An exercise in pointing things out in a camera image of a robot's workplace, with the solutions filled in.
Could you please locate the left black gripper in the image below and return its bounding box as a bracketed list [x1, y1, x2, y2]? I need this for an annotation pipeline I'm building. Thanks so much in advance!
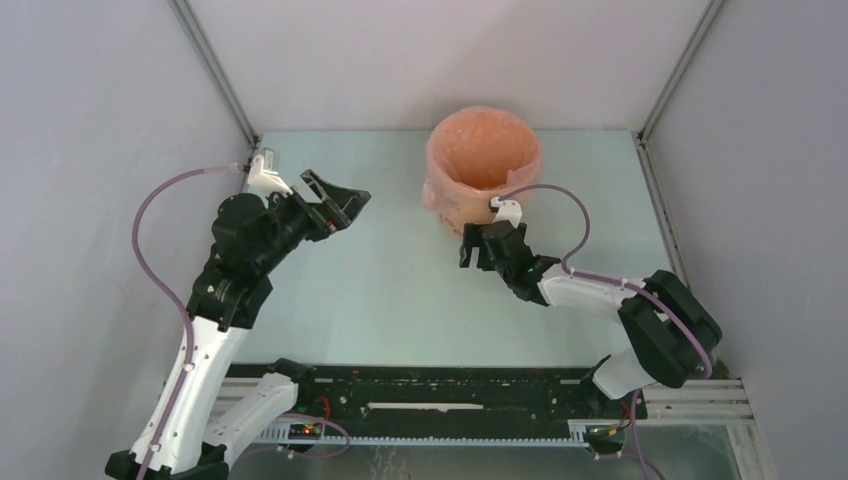
[254, 169, 370, 273]

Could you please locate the pink plastic trash bag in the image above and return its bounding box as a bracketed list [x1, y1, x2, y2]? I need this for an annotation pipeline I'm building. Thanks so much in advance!
[421, 105, 546, 217]

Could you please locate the orange trash bin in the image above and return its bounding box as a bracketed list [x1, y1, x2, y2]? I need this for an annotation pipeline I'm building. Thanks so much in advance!
[423, 107, 545, 238]

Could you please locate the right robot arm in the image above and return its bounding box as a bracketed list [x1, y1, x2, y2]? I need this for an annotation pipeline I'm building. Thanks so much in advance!
[459, 221, 723, 418]

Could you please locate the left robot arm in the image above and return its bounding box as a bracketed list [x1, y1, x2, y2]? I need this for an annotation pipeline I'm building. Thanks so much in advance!
[105, 170, 371, 479]

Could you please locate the small electronics board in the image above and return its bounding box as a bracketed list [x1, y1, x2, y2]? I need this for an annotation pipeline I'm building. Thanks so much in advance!
[288, 423, 323, 440]

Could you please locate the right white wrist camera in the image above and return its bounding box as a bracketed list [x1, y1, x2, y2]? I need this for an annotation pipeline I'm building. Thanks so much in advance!
[489, 197, 523, 228]

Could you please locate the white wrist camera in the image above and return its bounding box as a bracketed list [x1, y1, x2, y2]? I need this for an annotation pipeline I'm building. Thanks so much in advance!
[489, 197, 523, 228]
[246, 148, 294, 197]

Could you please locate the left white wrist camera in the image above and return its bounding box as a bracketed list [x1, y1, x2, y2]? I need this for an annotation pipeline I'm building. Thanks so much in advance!
[246, 148, 294, 197]

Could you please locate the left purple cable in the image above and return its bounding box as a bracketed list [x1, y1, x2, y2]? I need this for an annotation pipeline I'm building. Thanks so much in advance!
[131, 164, 253, 480]

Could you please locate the purple cable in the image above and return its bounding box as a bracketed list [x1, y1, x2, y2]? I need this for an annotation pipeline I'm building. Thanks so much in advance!
[496, 183, 715, 480]
[131, 164, 253, 480]

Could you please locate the right corner frame post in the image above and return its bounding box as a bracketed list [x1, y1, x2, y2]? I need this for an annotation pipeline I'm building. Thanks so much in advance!
[638, 0, 727, 146]

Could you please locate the corner frame post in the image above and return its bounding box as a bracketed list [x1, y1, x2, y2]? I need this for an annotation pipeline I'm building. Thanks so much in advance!
[638, 0, 727, 146]
[168, 0, 259, 147]

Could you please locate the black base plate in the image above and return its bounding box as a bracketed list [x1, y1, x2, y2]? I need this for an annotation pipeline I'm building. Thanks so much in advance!
[225, 362, 649, 440]

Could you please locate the left corner frame post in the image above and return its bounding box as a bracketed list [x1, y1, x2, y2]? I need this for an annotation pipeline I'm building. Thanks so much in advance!
[168, 0, 259, 147]

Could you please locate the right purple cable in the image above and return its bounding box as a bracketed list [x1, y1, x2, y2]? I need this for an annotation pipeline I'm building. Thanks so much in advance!
[496, 183, 715, 480]

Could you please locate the aluminium frame rail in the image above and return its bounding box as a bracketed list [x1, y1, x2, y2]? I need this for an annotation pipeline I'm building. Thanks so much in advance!
[257, 369, 754, 446]

